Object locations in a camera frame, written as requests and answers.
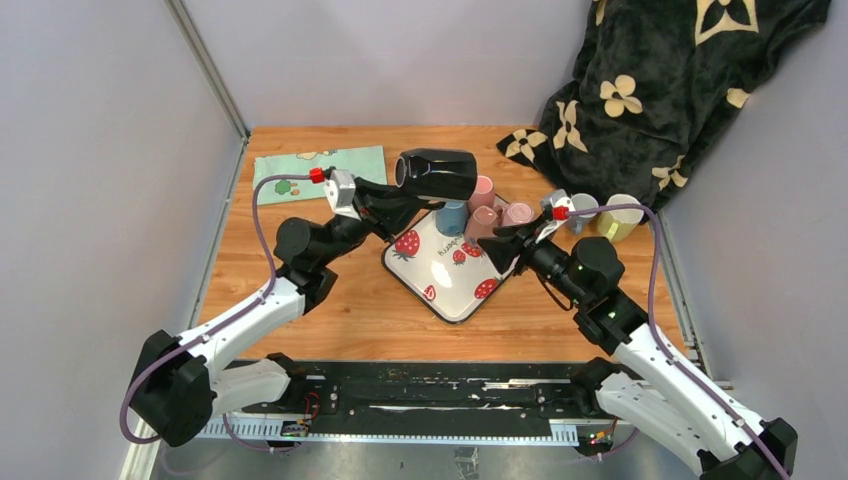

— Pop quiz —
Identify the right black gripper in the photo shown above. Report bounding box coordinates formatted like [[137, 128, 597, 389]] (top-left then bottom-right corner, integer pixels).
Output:
[[477, 214, 589, 306]]

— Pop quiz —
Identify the black glossy mug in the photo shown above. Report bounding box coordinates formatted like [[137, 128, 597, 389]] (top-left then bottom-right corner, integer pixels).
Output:
[[394, 148, 478, 201]]

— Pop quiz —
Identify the grey-blue small mug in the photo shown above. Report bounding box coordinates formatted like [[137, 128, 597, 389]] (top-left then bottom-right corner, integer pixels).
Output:
[[565, 193, 599, 235]]

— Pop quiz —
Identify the yellow-green faceted mug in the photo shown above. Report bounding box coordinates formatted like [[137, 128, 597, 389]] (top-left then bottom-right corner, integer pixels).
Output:
[[595, 194, 644, 243]]

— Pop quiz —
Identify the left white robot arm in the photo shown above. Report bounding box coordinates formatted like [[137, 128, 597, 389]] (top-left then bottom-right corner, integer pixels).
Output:
[[119, 168, 445, 447]]

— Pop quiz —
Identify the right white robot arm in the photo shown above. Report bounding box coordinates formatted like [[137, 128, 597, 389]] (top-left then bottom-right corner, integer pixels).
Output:
[[478, 224, 798, 479]]

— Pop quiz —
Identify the light pink faceted mug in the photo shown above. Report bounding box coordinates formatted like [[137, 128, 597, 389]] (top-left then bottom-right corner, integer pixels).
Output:
[[500, 202, 535, 227]]

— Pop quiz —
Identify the dusty pink faceted mug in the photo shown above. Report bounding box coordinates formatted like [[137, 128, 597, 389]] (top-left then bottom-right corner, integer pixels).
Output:
[[464, 205, 500, 244]]

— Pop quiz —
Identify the pink tall mug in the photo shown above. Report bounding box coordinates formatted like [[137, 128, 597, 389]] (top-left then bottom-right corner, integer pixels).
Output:
[[467, 175, 496, 214]]

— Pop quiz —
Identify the blue dotted mug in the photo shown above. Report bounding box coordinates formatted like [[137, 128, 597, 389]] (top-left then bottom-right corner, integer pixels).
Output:
[[435, 201, 469, 237]]

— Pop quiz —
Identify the mint green printed cloth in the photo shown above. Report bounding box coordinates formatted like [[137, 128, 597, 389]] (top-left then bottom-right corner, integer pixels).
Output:
[[253, 145, 390, 206]]

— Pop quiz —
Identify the strawberry print white tray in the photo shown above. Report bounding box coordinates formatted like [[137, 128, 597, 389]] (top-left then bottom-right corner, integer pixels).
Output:
[[382, 202, 513, 324]]

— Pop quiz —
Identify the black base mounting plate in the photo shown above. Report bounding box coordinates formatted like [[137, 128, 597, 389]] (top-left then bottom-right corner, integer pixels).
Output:
[[239, 361, 632, 446]]

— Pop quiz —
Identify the black floral plush blanket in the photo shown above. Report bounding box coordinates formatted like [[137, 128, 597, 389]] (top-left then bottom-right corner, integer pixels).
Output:
[[497, 1, 830, 210]]

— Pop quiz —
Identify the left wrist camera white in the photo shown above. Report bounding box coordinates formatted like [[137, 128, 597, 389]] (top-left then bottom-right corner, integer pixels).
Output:
[[322, 168, 360, 220]]

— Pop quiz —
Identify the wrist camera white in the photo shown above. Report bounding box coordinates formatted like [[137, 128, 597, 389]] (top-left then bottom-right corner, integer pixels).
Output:
[[322, 168, 360, 220], [535, 189, 575, 243]]

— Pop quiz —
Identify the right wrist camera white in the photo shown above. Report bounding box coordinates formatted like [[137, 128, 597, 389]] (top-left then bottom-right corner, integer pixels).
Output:
[[535, 189, 575, 243]]

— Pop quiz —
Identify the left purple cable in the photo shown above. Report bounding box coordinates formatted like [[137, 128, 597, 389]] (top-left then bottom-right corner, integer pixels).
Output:
[[119, 166, 329, 454]]

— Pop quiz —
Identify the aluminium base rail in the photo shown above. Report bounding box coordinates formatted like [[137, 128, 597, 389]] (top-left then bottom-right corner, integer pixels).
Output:
[[125, 370, 763, 480]]

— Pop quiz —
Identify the aluminium frame post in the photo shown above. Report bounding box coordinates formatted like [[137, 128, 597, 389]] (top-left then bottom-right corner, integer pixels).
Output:
[[164, 0, 251, 144]]

